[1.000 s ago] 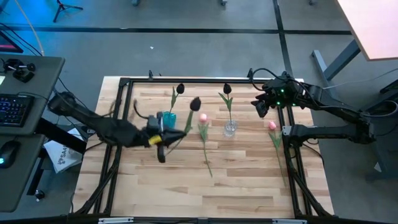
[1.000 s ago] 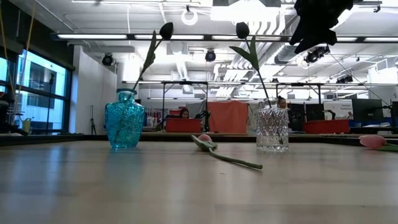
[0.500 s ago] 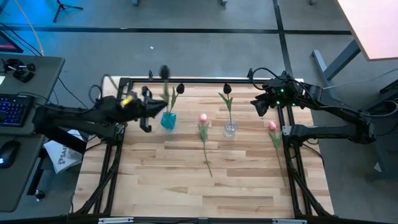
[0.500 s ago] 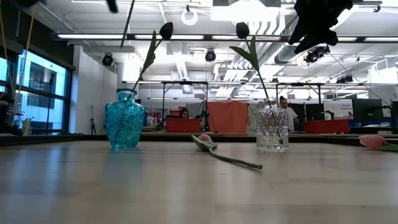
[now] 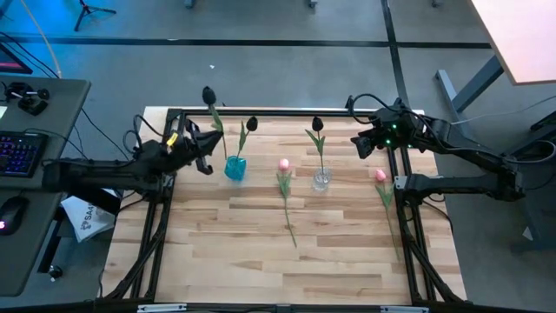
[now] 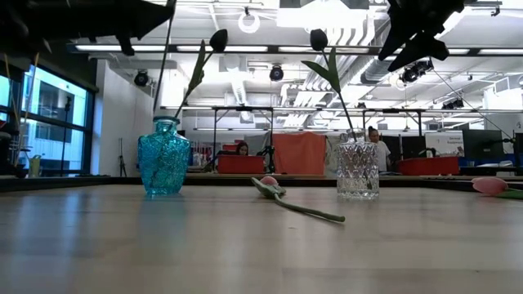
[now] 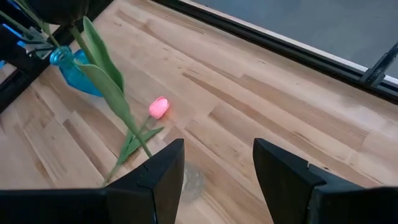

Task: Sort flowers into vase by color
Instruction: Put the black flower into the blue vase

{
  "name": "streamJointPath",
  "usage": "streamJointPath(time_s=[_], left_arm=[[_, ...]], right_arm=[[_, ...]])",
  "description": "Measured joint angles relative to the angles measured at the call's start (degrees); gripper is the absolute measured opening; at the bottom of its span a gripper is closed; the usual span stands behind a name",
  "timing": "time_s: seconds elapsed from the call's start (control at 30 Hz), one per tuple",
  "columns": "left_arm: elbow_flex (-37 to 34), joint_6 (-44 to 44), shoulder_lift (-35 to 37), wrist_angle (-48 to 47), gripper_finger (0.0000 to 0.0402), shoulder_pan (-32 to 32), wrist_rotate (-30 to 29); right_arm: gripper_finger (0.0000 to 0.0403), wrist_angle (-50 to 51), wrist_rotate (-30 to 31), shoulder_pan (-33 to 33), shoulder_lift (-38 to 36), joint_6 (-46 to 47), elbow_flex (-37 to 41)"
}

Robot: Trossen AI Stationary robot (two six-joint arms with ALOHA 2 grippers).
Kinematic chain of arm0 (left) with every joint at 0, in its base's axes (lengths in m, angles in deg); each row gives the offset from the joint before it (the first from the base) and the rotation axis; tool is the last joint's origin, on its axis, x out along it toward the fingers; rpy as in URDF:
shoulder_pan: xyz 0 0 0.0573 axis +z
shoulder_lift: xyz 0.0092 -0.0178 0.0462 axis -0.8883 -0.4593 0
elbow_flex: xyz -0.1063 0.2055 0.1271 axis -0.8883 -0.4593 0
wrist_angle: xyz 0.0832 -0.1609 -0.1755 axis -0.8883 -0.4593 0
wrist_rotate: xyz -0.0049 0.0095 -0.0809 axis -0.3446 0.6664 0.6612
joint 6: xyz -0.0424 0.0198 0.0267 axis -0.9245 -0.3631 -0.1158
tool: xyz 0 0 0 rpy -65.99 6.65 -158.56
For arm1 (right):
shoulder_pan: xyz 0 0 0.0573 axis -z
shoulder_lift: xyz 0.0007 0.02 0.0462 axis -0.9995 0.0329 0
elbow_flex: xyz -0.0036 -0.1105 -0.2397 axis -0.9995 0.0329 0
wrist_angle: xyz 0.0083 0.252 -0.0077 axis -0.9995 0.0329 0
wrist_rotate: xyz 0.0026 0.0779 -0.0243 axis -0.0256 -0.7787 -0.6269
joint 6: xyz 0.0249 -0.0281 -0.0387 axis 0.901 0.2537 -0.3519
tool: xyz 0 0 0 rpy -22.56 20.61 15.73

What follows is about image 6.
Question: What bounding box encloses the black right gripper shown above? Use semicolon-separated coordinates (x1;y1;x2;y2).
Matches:
378;0;466;73

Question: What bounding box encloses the red plastic bin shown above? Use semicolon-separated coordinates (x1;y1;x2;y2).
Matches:
217;154;266;175
396;156;461;176

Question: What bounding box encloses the white ring light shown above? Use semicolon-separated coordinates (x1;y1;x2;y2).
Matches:
237;11;262;35

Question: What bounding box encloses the orange cloth panel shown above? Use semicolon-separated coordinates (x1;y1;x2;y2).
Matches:
272;131;328;176

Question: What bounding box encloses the dark background monitor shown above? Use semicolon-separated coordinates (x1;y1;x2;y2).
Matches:
463;129;505;161

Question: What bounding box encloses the clear glass vase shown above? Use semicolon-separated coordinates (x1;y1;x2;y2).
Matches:
336;128;380;201

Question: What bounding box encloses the blue glass vase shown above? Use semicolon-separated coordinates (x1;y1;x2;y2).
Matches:
136;115;192;196

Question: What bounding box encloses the green cup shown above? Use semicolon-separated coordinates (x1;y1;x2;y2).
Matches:
28;154;42;179

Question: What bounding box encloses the black metal table frame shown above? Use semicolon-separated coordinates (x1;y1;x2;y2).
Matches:
0;174;523;194

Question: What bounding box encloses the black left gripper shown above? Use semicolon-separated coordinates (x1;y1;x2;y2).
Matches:
0;0;177;57

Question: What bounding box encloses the black tripod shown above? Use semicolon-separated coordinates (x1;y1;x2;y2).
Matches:
117;137;127;178

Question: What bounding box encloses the standing person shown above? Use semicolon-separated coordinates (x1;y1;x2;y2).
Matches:
366;125;392;173

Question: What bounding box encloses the pink artificial tulip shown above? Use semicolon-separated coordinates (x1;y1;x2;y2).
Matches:
250;175;346;224
470;176;523;201

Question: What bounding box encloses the large window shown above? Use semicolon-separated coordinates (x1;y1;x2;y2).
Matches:
0;65;93;175

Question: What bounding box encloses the black metal frame stand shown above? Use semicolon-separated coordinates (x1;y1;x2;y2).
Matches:
211;105;275;172
361;107;424;138

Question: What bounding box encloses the white poster board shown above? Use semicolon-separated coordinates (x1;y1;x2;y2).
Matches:
436;131;465;158

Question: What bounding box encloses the dark purple artificial tulip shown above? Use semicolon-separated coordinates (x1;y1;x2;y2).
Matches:
301;28;359;142
173;28;229;119

